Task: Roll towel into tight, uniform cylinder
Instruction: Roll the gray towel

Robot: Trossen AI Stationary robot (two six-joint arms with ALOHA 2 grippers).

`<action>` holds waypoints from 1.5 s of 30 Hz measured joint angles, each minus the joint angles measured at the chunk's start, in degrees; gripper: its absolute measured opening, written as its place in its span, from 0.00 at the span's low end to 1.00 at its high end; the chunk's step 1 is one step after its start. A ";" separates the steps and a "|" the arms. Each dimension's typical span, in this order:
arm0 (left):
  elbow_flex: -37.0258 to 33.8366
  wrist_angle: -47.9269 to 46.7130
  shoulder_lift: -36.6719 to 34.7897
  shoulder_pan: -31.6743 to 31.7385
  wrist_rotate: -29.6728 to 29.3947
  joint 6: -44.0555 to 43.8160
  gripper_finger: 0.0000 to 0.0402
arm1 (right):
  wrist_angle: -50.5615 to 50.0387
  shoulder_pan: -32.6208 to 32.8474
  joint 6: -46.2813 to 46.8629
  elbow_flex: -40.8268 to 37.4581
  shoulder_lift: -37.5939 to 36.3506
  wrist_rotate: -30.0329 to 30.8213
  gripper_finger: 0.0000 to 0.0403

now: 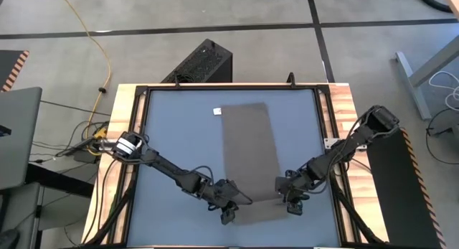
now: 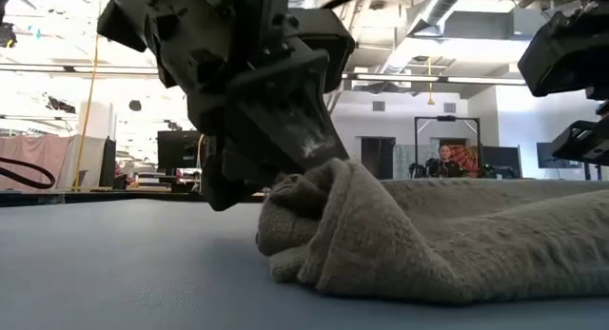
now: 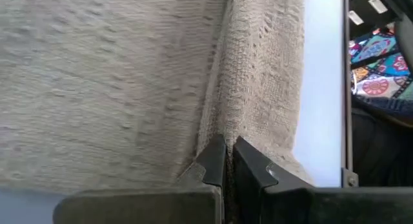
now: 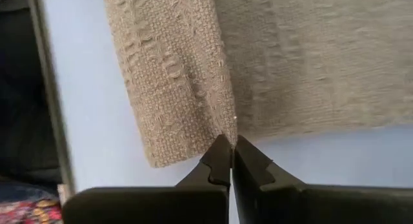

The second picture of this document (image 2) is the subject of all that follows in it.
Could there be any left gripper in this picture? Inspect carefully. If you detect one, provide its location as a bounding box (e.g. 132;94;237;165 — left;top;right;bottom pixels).
97;0;352;178

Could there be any grey-beige terry towel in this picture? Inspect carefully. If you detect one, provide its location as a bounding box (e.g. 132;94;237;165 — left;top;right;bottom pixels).
255;157;609;306

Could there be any black monitor on arm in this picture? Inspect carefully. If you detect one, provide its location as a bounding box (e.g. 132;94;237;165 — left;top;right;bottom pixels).
536;142;557;170

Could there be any large black monitor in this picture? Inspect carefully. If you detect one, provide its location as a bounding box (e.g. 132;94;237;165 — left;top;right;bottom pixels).
156;129;206;177

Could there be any dark display panel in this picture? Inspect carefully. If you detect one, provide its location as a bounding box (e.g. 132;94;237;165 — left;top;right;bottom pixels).
480;146;523;180

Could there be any dark door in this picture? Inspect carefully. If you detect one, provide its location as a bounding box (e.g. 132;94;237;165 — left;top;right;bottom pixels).
360;136;397;180

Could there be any black upright panel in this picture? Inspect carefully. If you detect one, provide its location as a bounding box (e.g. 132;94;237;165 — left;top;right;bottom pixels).
98;138;118;188

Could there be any long ceiling light strip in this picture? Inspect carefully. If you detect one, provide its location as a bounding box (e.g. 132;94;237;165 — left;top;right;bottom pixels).
0;62;527;87

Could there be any person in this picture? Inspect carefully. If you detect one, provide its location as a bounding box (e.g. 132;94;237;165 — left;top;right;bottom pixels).
424;144;463;179

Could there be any pink curtain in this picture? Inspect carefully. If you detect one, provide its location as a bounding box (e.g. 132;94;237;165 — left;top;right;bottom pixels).
0;134;108;193

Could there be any black ceiling device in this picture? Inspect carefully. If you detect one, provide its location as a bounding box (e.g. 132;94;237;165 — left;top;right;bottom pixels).
0;23;18;49

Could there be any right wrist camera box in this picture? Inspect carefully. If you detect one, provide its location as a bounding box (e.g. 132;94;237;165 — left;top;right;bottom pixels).
517;9;609;99

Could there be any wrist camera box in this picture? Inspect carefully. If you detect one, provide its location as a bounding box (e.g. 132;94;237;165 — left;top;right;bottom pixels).
517;9;609;99
285;8;357;94

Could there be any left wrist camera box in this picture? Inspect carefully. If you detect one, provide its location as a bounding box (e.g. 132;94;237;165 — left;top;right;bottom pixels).
285;8;357;94

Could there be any red patterned wall hanging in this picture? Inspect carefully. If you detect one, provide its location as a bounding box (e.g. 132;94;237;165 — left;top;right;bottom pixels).
449;144;480;179

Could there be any black table frame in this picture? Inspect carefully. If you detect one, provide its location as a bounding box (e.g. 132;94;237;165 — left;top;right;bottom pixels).
0;190;265;207

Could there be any black metal frame stand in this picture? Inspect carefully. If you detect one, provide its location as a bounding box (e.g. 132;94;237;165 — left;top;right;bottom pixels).
414;114;482;180

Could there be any smooth silver ceiling duct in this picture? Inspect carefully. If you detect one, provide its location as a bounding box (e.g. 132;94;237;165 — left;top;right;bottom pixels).
380;0;477;77

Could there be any black hose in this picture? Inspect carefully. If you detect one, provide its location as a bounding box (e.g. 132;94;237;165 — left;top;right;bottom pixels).
0;156;57;190

